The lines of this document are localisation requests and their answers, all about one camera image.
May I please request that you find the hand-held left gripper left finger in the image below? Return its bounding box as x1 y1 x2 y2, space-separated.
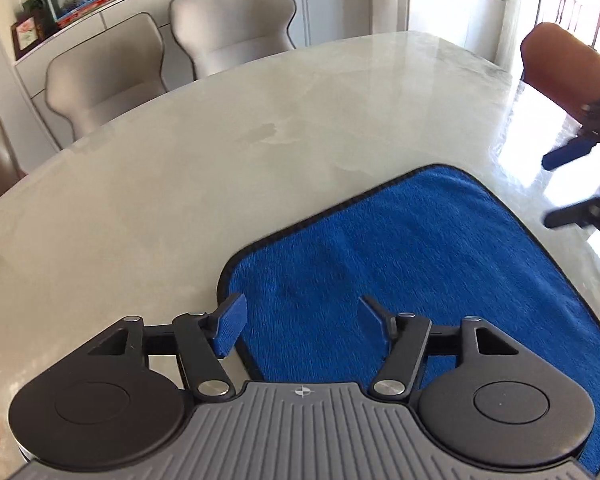
82 292 247 402

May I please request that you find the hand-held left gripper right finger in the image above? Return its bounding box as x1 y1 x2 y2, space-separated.
357 295 520 402

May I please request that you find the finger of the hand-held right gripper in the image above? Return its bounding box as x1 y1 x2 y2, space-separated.
543 196 600 256
542 138 597 171

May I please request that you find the blue and grey towel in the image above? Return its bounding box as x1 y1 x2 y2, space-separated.
216 163 600 477

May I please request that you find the brown leather chair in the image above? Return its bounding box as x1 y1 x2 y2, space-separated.
521 22 600 127

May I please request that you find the white side counter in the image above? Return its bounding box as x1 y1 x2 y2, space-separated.
443 0 512 63

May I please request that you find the beige upholstered chair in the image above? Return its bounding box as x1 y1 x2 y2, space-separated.
169 0 299 81
45 12 170 151

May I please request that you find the stack of colourful books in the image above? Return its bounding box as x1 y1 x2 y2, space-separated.
55 0 124 29

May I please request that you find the framed flower picture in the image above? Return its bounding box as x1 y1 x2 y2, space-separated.
10 15 46 59

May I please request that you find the dark green box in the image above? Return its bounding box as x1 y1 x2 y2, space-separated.
22 0 61 27

